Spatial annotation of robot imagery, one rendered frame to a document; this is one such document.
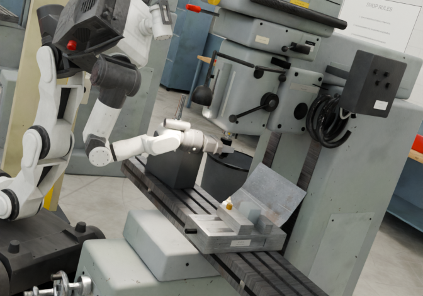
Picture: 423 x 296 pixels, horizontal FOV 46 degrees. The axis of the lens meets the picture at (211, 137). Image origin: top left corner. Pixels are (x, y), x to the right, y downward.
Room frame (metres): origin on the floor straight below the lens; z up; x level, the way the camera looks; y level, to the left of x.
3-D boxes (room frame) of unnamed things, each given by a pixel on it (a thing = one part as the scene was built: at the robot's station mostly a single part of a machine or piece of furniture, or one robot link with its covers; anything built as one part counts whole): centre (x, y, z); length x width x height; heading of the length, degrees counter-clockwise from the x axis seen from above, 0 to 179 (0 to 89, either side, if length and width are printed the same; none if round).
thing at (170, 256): (1.88, -0.06, 0.81); 0.50 x 0.35 x 0.12; 128
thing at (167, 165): (2.12, 0.13, 1.05); 0.22 x 0.12 x 0.20; 46
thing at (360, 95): (1.80, -0.50, 1.62); 0.20 x 0.09 x 0.21; 128
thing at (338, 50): (2.19, -0.45, 1.66); 0.80 x 0.23 x 0.20; 128
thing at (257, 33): (1.91, -0.09, 1.68); 0.34 x 0.24 x 0.10; 128
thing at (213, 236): (1.67, -0.18, 1.01); 0.35 x 0.15 x 0.11; 125
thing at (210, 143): (1.85, 0.03, 1.23); 0.13 x 0.12 x 0.10; 23
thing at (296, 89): (2.00, -0.21, 1.47); 0.24 x 0.19 x 0.26; 38
